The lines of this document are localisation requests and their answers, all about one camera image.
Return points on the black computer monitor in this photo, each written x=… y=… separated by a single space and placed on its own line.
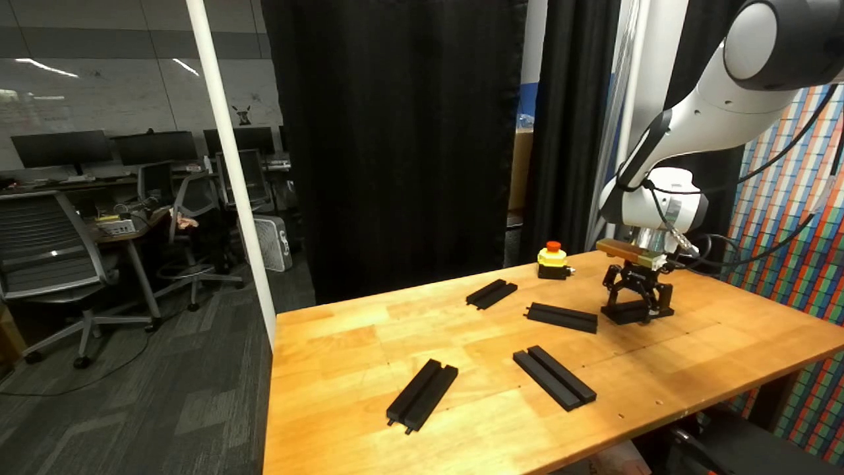
x=253 y=140
x=61 y=148
x=158 y=145

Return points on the yellow emergency stop button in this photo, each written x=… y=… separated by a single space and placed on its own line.
x=551 y=256

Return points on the blue poster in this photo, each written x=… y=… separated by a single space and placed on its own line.
x=525 y=106

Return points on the white bin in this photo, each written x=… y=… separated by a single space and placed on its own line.
x=274 y=246

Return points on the multicolour patterned panel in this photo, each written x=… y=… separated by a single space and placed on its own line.
x=794 y=308

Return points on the dark office chair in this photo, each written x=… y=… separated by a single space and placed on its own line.
x=189 y=201

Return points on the grey mesh office chair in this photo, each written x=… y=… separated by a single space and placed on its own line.
x=44 y=246

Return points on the wide black curtain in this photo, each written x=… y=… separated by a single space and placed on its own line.
x=396 y=132

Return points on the narrow black curtain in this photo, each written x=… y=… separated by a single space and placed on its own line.
x=570 y=132

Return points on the white vertical pole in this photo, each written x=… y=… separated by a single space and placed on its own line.
x=228 y=160

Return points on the black grooved pad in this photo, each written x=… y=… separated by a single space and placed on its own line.
x=562 y=317
x=554 y=376
x=491 y=295
x=423 y=395
x=633 y=316

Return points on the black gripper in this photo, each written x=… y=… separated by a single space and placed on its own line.
x=641 y=279

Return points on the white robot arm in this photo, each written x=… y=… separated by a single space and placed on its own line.
x=702 y=106

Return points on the black chair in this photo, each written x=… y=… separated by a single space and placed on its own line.
x=748 y=453

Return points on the white board panel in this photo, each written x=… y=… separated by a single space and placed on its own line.
x=648 y=43

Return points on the office desk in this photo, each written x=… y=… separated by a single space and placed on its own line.
x=115 y=230

